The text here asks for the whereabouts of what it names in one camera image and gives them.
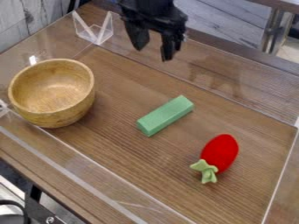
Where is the clear acrylic corner bracket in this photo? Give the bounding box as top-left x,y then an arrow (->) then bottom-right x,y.
70,11 -> 113,46

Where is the red plush strawberry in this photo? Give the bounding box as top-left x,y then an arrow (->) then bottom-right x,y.
189,134 -> 238,184

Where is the black table leg bracket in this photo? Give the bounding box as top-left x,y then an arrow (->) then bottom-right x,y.
24,185 -> 66,224

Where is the background metal table leg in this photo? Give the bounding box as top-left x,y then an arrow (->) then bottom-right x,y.
258,9 -> 295,55

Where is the green rectangular block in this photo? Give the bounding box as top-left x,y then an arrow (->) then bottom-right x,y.
136,95 -> 193,137

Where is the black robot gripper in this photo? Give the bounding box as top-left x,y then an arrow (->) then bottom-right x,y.
117,0 -> 188,61

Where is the black cable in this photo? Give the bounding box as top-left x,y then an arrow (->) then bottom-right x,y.
0,199 -> 33,224

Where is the clear acrylic tray wall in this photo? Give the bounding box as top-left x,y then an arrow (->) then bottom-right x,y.
0,100 -> 194,224

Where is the wooden bowl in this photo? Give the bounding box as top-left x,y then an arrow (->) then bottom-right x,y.
8,59 -> 94,129

